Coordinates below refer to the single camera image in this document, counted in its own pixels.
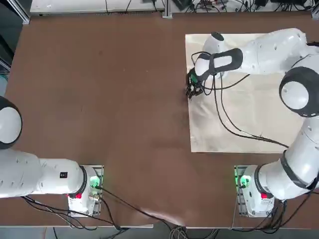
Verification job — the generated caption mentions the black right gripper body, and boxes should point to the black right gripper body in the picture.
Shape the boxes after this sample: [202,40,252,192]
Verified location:
[186,68,207,90]

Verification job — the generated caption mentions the cream tablecloth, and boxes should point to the cream tablecloth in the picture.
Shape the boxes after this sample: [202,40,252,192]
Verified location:
[185,33,312,153]

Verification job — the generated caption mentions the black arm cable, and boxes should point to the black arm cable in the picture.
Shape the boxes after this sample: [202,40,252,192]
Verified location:
[190,51,291,148]
[203,72,291,148]

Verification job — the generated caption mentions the aluminium camera post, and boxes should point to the aluminium camera post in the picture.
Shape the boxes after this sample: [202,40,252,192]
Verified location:
[161,0,173,19]

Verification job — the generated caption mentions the black cable on table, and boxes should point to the black cable on table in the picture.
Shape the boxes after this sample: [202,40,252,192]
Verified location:
[96,185,186,228]

